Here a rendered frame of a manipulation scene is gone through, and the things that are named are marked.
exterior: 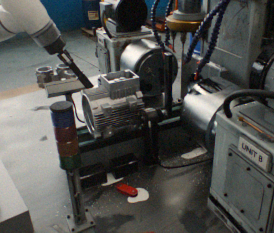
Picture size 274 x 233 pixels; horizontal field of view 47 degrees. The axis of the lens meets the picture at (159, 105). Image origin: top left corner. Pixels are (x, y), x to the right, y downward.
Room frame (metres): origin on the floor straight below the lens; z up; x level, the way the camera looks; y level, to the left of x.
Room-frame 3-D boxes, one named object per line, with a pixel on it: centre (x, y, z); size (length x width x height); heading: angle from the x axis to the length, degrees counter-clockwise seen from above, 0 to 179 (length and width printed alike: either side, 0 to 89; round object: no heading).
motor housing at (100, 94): (1.11, 0.19, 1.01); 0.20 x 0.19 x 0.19; 118
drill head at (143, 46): (1.57, 0.08, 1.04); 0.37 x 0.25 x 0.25; 27
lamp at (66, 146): (0.74, 0.26, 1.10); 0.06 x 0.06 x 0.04
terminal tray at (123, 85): (1.13, 0.15, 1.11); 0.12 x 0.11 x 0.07; 118
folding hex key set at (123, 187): (0.87, 0.12, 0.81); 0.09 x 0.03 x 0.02; 59
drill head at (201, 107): (0.96, -0.24, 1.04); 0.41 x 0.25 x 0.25; 27
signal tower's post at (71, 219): (0.74, 0.26, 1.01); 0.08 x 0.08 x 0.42; 27
